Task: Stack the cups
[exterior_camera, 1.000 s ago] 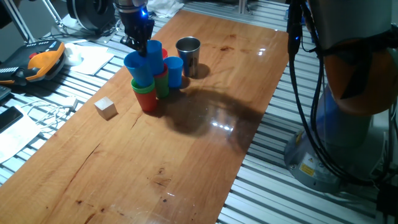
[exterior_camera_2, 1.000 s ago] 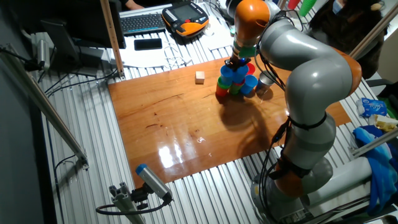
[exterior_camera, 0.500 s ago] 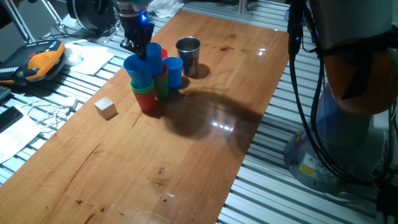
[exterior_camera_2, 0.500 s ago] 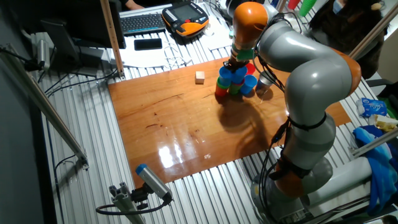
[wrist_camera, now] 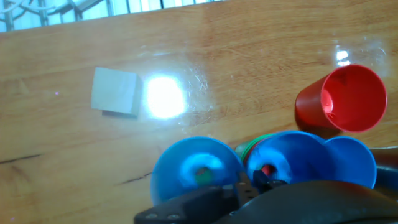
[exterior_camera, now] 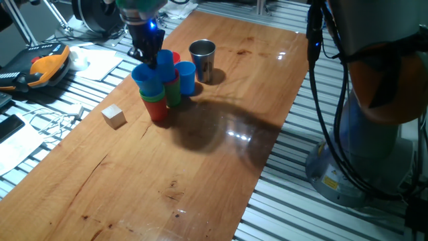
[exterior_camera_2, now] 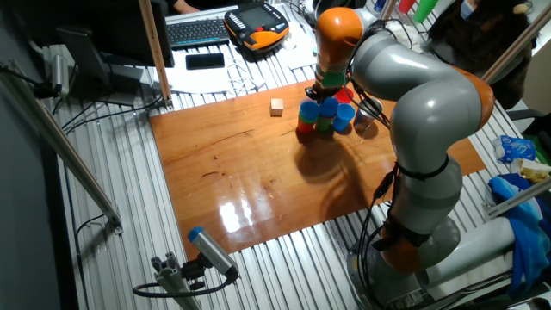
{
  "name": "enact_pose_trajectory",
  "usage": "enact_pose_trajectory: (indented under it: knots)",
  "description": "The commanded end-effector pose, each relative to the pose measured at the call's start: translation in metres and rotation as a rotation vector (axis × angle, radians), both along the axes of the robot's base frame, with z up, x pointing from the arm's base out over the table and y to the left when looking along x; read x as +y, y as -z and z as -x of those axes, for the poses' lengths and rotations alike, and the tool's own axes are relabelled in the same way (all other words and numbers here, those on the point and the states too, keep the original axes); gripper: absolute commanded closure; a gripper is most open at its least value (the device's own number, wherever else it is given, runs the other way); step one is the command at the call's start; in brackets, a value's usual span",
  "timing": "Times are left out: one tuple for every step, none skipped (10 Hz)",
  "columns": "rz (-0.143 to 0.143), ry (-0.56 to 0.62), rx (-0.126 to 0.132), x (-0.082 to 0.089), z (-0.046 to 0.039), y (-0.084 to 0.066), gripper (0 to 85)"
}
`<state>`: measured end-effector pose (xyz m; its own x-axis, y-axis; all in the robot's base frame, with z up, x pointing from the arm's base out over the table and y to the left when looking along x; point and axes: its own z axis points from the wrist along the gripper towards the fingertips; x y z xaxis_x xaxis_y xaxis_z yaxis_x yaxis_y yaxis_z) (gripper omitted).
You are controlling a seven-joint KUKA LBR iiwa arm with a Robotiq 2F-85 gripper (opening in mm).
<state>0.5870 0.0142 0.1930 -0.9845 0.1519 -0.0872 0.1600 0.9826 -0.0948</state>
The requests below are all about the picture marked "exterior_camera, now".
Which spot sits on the white paper sheet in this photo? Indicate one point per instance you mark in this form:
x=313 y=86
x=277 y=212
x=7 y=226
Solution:
x=20 y=150
x=98 y=63

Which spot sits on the stainless steel cup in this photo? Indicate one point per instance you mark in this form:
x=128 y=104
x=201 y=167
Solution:
x=202 y=60

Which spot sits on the small wooden cube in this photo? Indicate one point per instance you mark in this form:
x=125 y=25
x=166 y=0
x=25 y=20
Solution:
x=113 y=117

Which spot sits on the grey metal stand leg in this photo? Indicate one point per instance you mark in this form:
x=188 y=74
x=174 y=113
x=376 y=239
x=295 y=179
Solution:
x=57 y=11
x=20 y=23

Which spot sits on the wooden work board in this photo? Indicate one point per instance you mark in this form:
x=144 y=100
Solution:
x=167 y=184

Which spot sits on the black round spool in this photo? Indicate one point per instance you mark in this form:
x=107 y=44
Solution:
x=97 y=15

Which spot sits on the aluminium frame beam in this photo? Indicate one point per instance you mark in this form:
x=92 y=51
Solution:
x=261 y=7

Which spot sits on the white plastic adapter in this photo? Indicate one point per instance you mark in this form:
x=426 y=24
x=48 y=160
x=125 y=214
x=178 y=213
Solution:
x=78 y=58

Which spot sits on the white tissue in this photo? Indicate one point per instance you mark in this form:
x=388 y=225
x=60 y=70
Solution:
x=180 y=8

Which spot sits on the black smartphone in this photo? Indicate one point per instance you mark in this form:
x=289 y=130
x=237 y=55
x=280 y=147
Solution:
x=10 y=127

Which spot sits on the orange black teach pendant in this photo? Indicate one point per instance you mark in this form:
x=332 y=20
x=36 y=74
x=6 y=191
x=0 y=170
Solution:
x=43 y=67

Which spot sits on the blue plastic cup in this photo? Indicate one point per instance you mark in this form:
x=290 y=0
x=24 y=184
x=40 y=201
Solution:
x=187 y=78
x=166 y=67
x=148 y=83

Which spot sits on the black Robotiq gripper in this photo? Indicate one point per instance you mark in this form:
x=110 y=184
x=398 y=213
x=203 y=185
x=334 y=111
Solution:
x=147 y=41

